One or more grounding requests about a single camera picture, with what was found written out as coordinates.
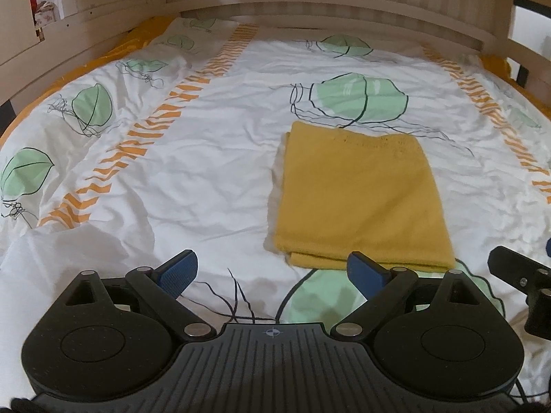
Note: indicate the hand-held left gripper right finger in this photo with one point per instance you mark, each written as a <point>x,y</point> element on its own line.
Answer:
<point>366,273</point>

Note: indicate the black rail padding strip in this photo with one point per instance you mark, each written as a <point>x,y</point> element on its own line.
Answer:
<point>533,5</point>

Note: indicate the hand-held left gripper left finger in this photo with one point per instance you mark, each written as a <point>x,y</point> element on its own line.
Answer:
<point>178,271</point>

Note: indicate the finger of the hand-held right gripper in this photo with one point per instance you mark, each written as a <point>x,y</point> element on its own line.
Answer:
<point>516,264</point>

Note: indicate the mustard yellow knit sweater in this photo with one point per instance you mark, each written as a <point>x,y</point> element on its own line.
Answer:
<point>357,198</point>

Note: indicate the floral patterned box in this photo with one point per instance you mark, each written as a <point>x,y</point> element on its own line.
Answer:
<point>43,17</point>

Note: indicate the light wooden bed frame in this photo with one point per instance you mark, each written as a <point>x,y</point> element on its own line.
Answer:
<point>344,0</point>

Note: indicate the white leaf print duvet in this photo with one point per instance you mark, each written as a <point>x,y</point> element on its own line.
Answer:
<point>215,159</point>

